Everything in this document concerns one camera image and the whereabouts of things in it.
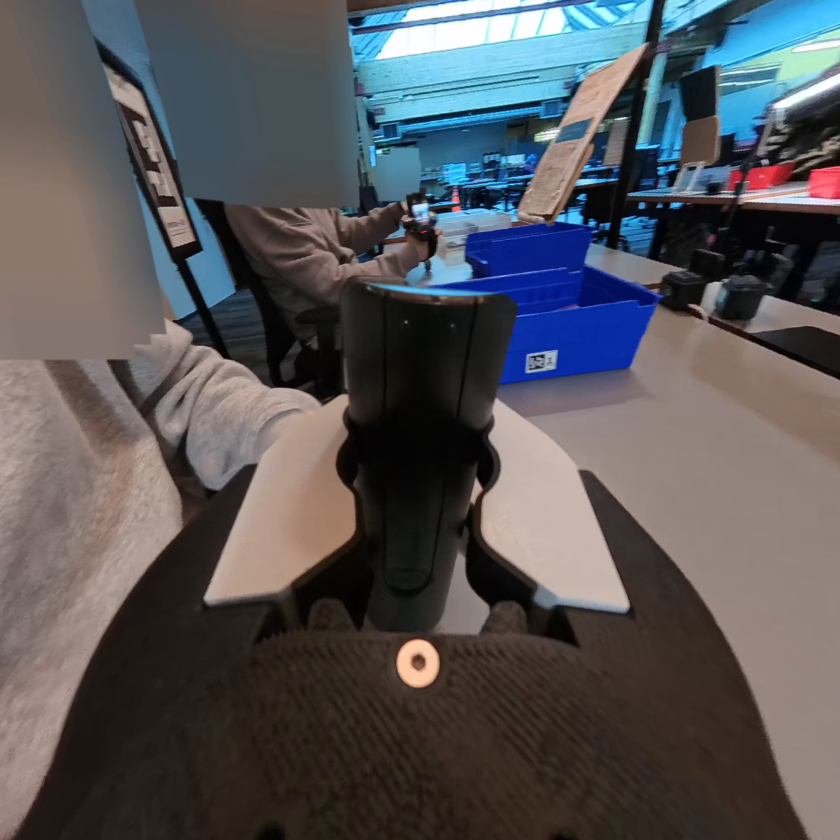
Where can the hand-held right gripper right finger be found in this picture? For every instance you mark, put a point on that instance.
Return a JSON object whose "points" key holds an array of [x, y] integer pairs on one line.
{"points": [[551, 518]]}

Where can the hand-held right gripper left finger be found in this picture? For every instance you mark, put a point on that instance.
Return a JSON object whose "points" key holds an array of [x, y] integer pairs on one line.
{"points": [[282, 518]]}

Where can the black remote control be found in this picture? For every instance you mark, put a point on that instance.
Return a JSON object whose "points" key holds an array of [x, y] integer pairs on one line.
{"points": [[426, 394]]}

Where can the person's left forearm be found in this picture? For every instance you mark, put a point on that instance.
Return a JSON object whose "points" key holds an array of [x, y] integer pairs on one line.
{"points": [[216, 407]]}

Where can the black hand-held device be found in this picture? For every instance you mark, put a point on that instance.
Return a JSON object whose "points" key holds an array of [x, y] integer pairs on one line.
{"points": [[420, 213]]}

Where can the black office chair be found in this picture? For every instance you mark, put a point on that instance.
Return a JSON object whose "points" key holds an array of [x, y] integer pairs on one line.
{"points": [[275, 328]]}

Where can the large blue plastic bin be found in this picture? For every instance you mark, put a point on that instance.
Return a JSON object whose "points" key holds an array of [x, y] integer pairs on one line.
{"points": [[577, 328]]}

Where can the black box device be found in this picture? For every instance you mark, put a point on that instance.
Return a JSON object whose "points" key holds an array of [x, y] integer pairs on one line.
{"points": [[682, 292]]}

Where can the black round container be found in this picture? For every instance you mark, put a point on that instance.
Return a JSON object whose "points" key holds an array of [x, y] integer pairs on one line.
{"points": [[741, 298]]}

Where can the clear plastic bin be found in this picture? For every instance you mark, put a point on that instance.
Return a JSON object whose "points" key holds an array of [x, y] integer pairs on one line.
{"points": [[472, 226]]}

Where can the black flat pad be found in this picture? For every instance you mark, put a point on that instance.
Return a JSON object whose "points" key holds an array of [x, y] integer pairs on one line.
{"points": [[804, 348]]}

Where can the framed marker sign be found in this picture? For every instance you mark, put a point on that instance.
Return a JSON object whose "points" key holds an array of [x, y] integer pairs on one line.
{"points": [[154, 170]]}

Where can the wooden desk with red bins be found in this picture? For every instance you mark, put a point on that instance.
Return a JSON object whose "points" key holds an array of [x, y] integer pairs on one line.
{"points": [[754, 197]]}

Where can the cardboard sign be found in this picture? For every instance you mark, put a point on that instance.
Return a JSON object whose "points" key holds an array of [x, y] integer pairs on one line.
{"points": [[577, 131]]}

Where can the red plastic bin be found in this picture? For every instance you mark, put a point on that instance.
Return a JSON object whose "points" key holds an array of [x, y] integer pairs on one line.
{"points": [[825, 182], [764, 177]]}

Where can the cardboard sheet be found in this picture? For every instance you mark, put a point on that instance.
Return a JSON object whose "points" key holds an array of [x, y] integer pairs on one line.
{"points": [[701, 141]]}

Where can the black background monitor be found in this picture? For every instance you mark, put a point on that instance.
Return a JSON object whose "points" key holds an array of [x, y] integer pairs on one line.
{"points": [[699, 92]]}

